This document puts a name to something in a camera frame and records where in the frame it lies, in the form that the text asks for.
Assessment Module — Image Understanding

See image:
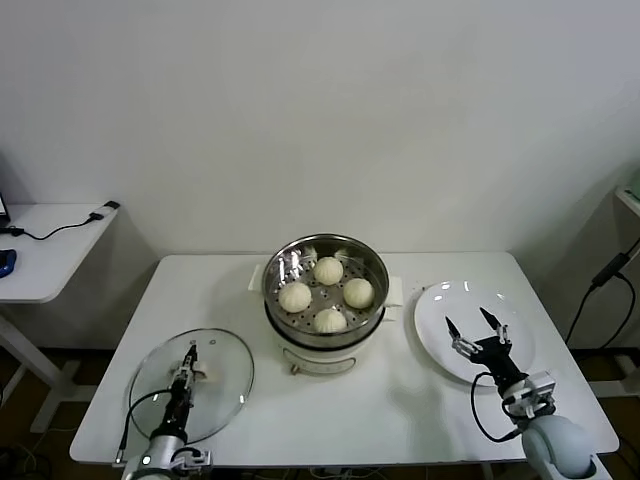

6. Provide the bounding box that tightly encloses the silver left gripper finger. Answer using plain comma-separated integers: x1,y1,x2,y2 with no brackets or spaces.
174,341,201,390

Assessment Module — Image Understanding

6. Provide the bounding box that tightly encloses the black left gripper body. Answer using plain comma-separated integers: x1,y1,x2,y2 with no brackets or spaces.
152,384,194,439

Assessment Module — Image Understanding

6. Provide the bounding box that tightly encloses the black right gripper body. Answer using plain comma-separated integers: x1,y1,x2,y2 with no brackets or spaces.
472,337,530,389

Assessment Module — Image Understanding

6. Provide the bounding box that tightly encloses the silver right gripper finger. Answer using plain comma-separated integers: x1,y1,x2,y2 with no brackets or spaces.
479,306,511,346
443,314,477,357

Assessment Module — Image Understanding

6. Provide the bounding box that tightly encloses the glass lid with cream handle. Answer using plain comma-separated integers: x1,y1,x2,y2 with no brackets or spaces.
128,328,255,446

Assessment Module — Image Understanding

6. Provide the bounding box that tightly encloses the white steamed baozi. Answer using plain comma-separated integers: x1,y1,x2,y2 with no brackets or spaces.
342,277,376,309
278,281,313,314
312,307,348,335
313,256,345,286

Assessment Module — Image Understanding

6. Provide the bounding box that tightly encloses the stainless steel steamer basket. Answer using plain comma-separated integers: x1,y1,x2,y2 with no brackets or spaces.
248,232,404,349

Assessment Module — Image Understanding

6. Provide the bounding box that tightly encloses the white round plate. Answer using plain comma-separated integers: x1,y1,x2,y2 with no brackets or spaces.
413,279,537,387

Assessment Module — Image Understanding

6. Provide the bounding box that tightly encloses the white electric cooker base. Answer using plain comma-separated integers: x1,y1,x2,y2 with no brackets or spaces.
264,299,404,375

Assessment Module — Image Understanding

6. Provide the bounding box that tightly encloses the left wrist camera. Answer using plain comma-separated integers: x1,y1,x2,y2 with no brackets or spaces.
172,446,214,471

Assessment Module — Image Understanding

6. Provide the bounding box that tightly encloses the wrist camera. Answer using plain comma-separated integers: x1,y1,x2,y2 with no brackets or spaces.
519,372,557,419
172,446,214,471

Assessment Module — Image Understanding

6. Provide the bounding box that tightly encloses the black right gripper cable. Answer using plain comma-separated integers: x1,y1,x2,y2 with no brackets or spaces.
470,369,526,444

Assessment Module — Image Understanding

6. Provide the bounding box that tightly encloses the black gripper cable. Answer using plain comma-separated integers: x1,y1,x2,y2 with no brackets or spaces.
113,389,174,466
470,369,526,444

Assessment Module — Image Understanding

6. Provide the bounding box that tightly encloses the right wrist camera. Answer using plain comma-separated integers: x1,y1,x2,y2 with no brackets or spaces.
519,372,557,419

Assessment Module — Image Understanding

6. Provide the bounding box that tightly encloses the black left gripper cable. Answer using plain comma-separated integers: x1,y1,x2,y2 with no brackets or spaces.
113,389,174,466

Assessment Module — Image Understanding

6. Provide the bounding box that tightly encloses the black wall power cable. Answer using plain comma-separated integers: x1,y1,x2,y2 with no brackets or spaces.
564,249,640,351

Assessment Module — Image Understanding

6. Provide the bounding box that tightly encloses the black cable on side table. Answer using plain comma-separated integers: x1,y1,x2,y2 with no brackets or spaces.
0,212,106,242

